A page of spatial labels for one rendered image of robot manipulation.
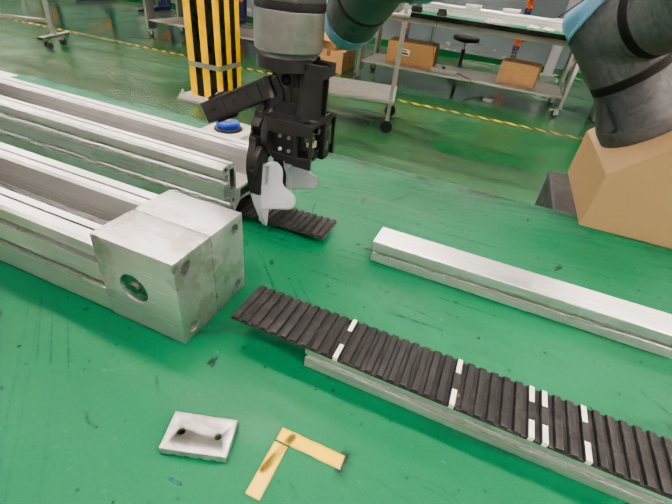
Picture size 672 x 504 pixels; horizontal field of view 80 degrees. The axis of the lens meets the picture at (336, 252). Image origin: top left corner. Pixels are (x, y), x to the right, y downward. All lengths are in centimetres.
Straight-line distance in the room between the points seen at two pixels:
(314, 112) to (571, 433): 39
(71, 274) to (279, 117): 27
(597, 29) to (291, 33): 48
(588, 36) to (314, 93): 46
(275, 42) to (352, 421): 37
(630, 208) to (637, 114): 14
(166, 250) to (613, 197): 64
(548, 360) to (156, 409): 37
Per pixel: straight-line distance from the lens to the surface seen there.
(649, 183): 76
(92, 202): 52
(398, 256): 50
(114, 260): 40
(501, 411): 36
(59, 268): 48
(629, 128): 80
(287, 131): 48
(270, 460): 34
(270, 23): 46
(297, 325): 38
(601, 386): 48
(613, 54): 77
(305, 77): 47
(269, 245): 53
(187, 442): 34
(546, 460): 39
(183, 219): 41
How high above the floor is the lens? 108
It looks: 35 degrees down
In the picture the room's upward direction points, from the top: 7 degrees clockwise
